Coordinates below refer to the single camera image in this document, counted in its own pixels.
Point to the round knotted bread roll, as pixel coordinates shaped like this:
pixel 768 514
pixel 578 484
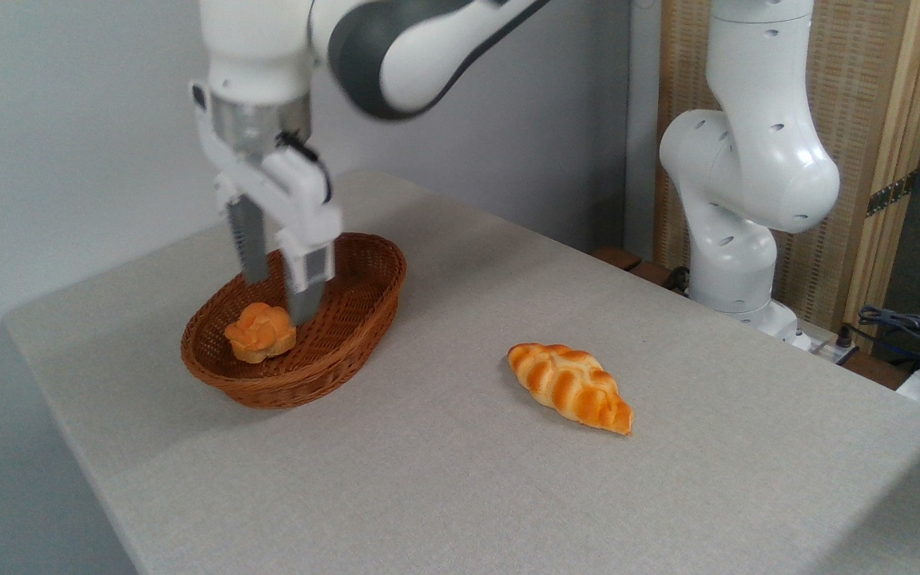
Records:
pixel 259 335

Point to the long braided bread loaf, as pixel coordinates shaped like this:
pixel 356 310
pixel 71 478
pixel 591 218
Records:
pixel 572 385

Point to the brown wicker basket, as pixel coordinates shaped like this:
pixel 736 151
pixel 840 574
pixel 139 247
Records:
pixel 348 319

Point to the brass screen hinge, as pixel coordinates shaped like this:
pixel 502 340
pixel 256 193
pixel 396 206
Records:
pixel 891 193

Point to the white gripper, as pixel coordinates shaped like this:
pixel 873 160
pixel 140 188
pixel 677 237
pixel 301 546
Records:
pixel 300 196

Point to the white power strip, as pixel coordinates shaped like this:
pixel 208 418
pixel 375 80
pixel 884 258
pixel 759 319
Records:
pixel 831 347

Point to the wooden folding screen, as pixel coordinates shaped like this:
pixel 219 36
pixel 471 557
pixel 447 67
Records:
pixel 867 88

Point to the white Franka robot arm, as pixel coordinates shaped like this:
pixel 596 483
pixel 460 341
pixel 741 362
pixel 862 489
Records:
pixel 755 168

